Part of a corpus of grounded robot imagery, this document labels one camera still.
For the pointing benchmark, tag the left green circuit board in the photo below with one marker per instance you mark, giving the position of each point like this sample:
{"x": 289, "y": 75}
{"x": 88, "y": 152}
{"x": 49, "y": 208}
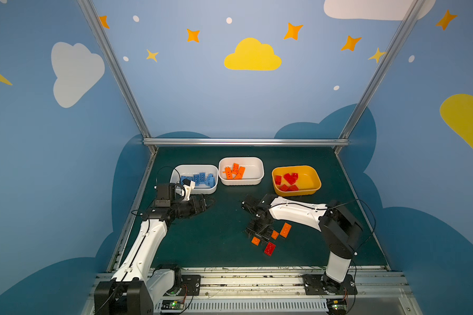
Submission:
{"x": 172, "y": 305}

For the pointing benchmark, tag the left aluminium frame post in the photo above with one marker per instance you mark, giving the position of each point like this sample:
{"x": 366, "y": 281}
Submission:
{"x": 90, "y": 13}

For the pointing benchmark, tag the right green circuit board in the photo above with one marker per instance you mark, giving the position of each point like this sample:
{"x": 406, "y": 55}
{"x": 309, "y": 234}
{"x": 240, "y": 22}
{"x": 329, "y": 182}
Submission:
{"x": 337, "y": 307}

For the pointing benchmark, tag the white middle plastic bin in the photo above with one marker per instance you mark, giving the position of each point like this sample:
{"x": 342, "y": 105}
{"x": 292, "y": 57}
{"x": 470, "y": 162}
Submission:
{"x": 253, "y": 174}

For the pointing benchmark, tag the horizontal aluminium frame rail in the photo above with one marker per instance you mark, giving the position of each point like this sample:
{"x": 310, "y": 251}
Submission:
{"x": 244, "y": 142}

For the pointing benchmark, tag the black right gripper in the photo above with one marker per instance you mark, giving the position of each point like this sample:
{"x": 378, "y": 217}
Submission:
{"x": 258, "y": 227}

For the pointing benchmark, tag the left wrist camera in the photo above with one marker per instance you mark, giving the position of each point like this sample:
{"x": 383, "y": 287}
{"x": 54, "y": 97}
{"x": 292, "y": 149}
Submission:
{"x": 186, "y": 191}

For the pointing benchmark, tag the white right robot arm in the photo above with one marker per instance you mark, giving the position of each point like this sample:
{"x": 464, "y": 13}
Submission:
{"x": 340, "y": 229}

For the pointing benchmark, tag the red lego bottom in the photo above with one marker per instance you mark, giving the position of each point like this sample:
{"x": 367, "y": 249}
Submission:
{"x": 269, "y": 249}

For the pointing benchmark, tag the left side floor rail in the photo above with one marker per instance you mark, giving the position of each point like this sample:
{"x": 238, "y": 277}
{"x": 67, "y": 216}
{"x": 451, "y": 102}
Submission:
{"x": 118, "y": 253}

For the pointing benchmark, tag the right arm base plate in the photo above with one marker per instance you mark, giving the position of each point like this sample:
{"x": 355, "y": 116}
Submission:
{"x": 321, "y": 284}

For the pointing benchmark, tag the floor rail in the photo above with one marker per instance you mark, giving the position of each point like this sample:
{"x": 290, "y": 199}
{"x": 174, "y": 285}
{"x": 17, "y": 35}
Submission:
{"x": 354, "y": 160}
{"x": 118, "y": 253}

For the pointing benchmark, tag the small red lego brick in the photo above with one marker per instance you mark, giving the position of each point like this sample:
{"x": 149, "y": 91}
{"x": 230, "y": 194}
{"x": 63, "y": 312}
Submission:
{"x": 278, "y": 180}

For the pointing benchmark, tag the green circuit board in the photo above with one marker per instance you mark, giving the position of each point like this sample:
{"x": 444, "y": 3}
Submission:
{"x": 172, "y": 305}
{"x": 337, "y": 307}

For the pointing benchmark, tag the white left plastic bin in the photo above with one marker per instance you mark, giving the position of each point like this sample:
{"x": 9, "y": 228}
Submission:
{"x": 190, "y": 170}

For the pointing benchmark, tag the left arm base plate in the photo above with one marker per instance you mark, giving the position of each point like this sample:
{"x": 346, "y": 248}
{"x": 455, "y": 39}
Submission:
{"x": 185, "y": 285}

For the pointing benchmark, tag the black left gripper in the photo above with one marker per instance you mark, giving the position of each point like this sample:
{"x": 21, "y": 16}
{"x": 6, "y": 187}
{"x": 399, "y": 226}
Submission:
{"x": 194, "y": 205}

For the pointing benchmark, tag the right aluminium frame post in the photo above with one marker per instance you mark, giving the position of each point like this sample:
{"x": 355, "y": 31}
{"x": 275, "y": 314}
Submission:
{"x": 409, "y": 21}

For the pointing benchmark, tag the right side floor rail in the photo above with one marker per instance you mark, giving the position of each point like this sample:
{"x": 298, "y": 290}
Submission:
{"x": 354, "y": 160}

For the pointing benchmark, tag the yellow plastic bin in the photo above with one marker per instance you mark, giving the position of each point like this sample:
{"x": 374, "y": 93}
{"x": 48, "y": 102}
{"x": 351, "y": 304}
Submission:
{"x": 308, "y": 181}

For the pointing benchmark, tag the long red lego brick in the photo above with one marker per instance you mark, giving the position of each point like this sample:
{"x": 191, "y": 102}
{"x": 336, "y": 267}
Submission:
{"x": 291, "y": 178}

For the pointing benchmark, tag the aluminium frame post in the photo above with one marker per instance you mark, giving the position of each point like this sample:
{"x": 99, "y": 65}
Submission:
{"x": 409, "y": 21}
{"x": 90, "y": 13}

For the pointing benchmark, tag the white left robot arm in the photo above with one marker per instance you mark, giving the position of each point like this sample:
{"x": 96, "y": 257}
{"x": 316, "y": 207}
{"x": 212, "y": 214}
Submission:
{"x": 137, "y": 289}

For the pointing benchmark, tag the white plastic bin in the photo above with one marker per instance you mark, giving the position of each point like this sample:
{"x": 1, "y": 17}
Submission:
{"x": 190, "y": 170}
{"x": 253, "y": 174}

